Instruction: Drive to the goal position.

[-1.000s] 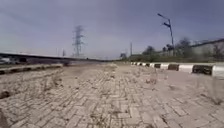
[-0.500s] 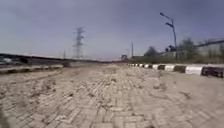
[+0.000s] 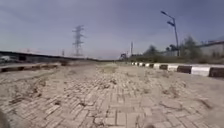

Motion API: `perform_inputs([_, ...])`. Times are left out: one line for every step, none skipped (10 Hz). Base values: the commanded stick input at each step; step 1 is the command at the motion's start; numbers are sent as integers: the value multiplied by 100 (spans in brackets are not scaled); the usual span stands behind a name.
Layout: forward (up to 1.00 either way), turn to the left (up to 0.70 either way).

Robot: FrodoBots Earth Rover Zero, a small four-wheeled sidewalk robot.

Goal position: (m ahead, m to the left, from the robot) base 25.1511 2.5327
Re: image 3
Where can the pale brick paved path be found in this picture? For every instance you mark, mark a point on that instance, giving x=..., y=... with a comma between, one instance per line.
x=110, y=100

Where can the lattice electricity pylon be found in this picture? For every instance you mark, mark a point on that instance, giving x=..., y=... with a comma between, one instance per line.
x=78, y=41

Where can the small distant pylon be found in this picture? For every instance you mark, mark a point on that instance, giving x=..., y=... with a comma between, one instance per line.
x=63, y=52

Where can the row of trees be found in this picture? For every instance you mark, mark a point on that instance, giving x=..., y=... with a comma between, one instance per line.
x=180, y=51

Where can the street lamp pole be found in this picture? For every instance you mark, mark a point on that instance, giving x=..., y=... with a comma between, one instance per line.
x=174, y=33

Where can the black and white kerb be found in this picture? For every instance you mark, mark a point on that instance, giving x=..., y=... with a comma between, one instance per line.
x=196, y=70

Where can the dark low kerb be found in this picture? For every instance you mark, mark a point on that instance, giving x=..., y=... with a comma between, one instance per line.
x=23, y=67

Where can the grey wall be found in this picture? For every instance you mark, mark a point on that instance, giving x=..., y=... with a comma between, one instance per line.
x=211, y=49

